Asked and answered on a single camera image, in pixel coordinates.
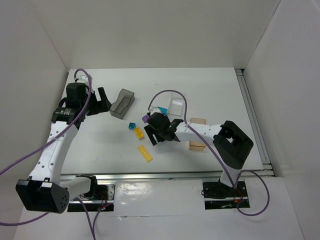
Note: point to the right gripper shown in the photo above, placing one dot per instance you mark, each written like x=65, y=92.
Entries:
x=155, y=132

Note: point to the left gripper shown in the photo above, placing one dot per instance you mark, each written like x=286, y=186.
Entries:
x=96, y=106

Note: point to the small teal lego brick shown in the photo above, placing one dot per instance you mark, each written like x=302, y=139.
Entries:
x=132, y=126

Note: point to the clear plastic container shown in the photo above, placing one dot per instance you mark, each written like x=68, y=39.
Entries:
x=176, y=105

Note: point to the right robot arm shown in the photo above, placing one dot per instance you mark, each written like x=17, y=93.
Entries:
x=228, y=143

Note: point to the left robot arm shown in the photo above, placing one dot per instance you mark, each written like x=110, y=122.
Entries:
x=43, y=190

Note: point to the yellow small lego brick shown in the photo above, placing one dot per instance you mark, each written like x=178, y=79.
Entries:
x=138, y=132

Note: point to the purple curved lego brick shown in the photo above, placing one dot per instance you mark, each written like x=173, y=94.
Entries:
x=145, y=118

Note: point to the yellow long lego plate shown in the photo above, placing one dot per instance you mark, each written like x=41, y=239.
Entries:
x=145, y=154

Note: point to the dark smoky plastic container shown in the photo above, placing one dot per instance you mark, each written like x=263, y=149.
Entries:
x=123, y=103

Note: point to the wooden tan container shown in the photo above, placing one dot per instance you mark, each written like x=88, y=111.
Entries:
x=193, y=145

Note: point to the aluminium front rail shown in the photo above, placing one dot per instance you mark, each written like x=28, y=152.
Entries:
x=156, y=176

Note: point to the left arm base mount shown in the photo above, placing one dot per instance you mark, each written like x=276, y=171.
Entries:
x=100, y=197

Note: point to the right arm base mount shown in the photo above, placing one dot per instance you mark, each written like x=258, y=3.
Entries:
x=219, y=196

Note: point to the aluminium side rail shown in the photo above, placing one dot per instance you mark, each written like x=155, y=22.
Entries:
x=260, y=143

